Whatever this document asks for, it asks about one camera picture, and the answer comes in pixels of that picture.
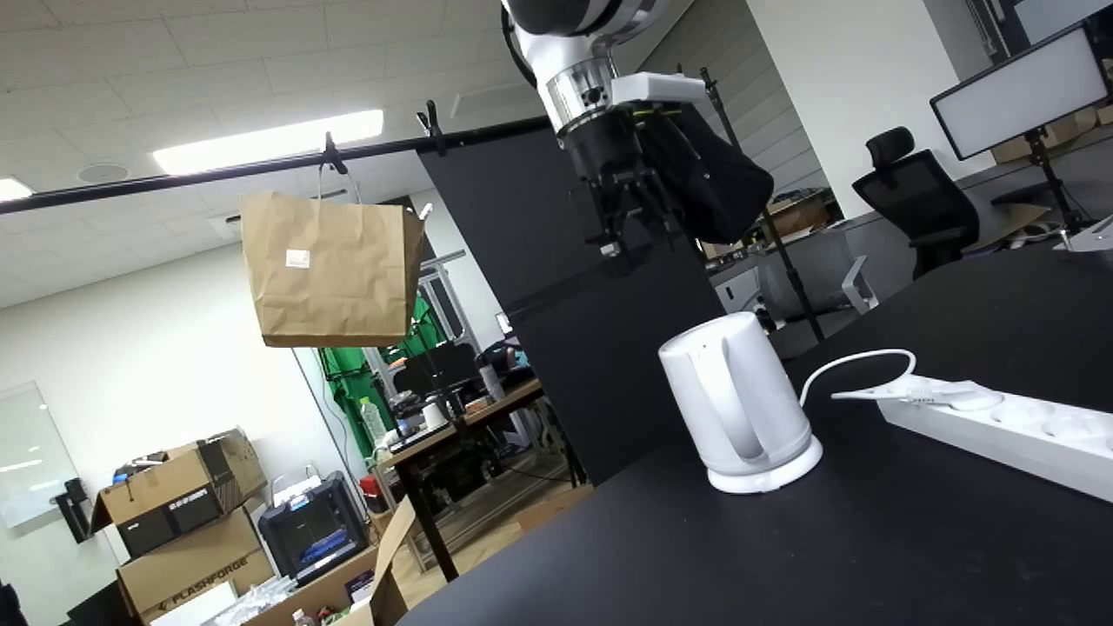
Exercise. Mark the black backdrop panel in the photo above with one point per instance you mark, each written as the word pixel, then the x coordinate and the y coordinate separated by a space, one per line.
pixel 603 368

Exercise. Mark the large monitor on stand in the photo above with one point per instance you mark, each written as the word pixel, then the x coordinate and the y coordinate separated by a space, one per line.
pixel 1020 90

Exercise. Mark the cardboard box with black panels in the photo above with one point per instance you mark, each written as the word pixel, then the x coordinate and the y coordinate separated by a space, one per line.
pixel 176 491

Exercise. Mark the black spring clamp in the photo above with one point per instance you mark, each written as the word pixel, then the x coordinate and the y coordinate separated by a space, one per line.
pixel 432 126
pixel 333 153

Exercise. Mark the white electric kettle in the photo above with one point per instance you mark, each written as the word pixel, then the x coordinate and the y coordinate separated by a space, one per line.
pixel 723 394

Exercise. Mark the green cloth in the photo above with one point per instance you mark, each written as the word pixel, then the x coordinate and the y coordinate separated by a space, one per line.
pixel 351 383

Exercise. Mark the black horizontal pole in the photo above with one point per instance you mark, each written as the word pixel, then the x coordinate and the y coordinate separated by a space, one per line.
pixel 176 174

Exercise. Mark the black office chair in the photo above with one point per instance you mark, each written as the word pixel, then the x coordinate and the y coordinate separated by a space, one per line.
pixel 915 203

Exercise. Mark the black light stand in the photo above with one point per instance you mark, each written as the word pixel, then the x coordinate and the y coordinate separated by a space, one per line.
pixel 788 262

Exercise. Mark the brown paper bag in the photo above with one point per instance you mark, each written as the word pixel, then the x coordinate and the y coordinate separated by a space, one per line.
pixel 333 273

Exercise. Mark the open cardboard box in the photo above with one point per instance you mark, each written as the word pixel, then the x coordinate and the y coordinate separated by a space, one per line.
pixel 350 584

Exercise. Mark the white power strip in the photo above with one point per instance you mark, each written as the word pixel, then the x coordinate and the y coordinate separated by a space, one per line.
pixel 1011 436

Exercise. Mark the long ceiling light panel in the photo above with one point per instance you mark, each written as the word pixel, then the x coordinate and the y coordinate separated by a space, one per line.
pixel 265 140

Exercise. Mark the small ceiling light panel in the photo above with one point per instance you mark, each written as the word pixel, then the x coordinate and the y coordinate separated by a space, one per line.
pixel 13 188

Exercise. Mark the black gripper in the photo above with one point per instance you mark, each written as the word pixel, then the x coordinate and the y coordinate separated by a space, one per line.
pixel 612 150

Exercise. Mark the plain cardboard box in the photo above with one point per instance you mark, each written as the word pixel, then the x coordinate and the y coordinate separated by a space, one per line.
pixel 192 569

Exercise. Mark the wooden desk with black legs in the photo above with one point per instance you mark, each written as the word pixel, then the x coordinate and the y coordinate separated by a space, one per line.
pixel 463 423

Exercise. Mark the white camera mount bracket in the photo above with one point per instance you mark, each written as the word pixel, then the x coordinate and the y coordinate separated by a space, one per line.
pixel 661 90

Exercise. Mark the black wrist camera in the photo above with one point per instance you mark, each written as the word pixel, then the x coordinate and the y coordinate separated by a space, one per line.
pixel 719 174

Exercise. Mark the black equipment case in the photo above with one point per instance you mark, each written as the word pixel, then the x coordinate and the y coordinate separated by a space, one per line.
pixel 312 528

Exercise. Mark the wall whiteboard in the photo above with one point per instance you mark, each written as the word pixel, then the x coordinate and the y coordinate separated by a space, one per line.
pixel 28 458

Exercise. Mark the white kettle base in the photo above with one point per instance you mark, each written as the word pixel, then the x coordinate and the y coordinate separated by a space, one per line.
pixel 770 474

